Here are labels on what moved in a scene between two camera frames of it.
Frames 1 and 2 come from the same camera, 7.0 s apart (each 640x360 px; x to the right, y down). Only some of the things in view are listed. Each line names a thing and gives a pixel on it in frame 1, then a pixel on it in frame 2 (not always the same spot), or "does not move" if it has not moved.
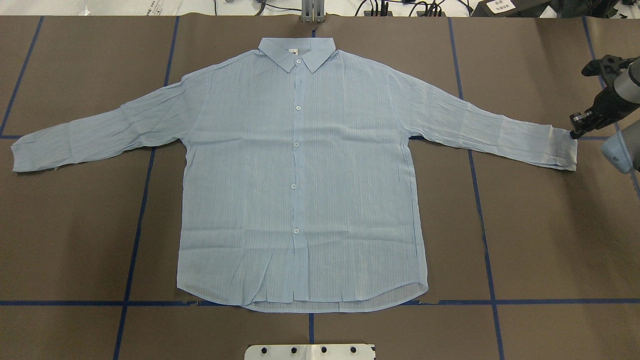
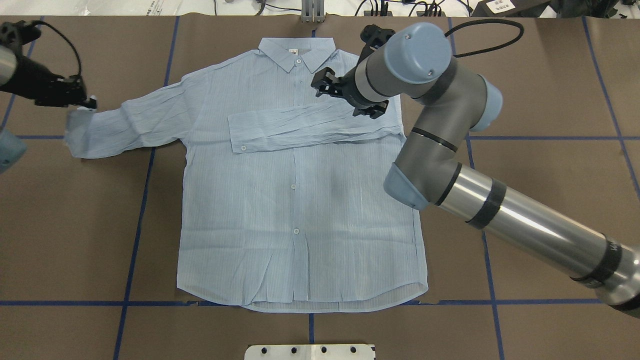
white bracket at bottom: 310,352 does not move
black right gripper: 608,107 → 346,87
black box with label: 511,8 does not move
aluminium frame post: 312,11 does not move
